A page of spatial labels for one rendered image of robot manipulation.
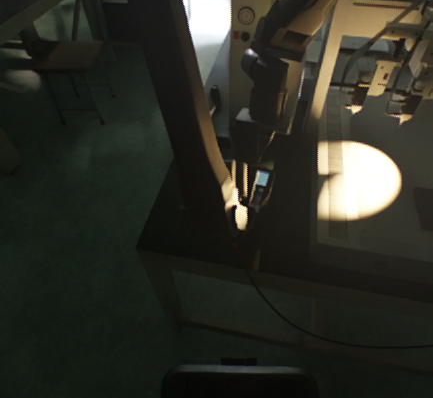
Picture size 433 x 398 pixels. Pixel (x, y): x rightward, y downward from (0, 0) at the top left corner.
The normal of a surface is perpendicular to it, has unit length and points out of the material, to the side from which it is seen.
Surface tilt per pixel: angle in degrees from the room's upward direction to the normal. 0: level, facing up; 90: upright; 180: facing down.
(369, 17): 90
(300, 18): 115
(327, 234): 0
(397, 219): 0
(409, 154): 0
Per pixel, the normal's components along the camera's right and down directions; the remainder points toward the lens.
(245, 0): -0.21, 0.74
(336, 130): -0.02, -0.65
